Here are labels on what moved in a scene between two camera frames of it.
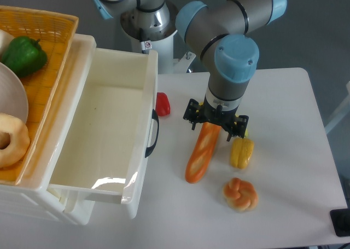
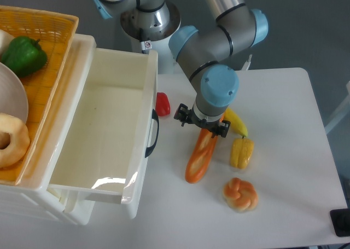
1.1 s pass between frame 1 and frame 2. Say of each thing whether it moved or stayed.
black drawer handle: stayed
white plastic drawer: stayed
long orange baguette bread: stayed
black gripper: moved
